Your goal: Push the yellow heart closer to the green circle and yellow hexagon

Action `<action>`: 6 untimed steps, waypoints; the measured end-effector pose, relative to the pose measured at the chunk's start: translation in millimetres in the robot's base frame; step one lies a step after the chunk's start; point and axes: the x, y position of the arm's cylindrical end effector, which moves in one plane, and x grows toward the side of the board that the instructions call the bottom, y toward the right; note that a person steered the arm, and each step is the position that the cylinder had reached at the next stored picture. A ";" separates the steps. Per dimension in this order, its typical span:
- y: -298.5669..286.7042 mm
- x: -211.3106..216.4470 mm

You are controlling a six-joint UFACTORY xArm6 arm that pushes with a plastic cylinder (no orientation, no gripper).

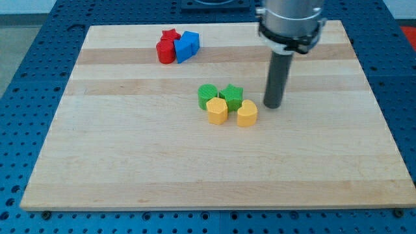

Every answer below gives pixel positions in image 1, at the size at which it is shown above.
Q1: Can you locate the yellow heart block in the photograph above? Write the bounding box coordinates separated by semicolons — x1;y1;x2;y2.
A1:
237;99;258;127

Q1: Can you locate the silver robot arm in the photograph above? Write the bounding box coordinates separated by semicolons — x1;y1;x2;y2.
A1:
255;0;326;55

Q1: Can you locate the yellow hexagon block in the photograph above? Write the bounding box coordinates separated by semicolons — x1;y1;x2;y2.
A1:
206;97;228;125

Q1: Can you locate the green circle block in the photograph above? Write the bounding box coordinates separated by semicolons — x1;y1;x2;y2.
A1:
198;84;218;110

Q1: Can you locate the green star block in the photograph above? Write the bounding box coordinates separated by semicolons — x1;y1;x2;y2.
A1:
219;84;244;112

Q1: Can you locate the blue cube block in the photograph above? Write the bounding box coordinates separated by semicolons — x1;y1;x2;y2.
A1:
174;40;192;64

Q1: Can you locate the red cylinder block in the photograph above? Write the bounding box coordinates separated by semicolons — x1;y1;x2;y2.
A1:
156;40;176;64

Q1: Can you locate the blue pentagon block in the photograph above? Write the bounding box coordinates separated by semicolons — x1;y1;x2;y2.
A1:
181;31;200;55

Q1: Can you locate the wooden board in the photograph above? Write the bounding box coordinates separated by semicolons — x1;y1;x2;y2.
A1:
20;20;415;211

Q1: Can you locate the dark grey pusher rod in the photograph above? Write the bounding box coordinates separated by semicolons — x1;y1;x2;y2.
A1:
263;52;293;109

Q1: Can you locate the red star block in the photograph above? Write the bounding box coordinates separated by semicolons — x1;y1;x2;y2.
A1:
161;29;181;42

